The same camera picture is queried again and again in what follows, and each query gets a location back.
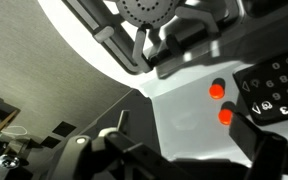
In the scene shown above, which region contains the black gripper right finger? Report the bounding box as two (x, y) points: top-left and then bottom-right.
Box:
(228, 111), (288, 180)

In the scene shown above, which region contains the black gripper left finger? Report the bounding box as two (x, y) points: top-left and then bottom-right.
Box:
(48, 109), (198, 180)

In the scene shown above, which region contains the orange round stove button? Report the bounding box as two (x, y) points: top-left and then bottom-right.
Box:
(217, 108), (234, 126)
(208, 83), (226, 100)

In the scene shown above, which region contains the black stove number keypad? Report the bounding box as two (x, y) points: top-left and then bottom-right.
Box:
(232, 46), (288, 127)

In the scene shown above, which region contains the grey toy stove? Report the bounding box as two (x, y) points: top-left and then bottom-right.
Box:
(62, 0), (288, 168)

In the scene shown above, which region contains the stove burner grate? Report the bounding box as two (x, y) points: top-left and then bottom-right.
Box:
(62, 0), (239, 80)

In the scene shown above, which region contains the round perforated stove burner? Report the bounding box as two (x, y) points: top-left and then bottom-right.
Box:
(115, 0), (182, 30)

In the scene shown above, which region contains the shiny glass object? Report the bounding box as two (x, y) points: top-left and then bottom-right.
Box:
(0, 153), (20, 170)

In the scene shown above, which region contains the white cable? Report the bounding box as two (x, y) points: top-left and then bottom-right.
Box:
(0, 124), (29, 138)

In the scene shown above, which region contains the wooden frame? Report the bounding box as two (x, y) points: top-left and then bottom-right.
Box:
(0, 89), (21, 132)

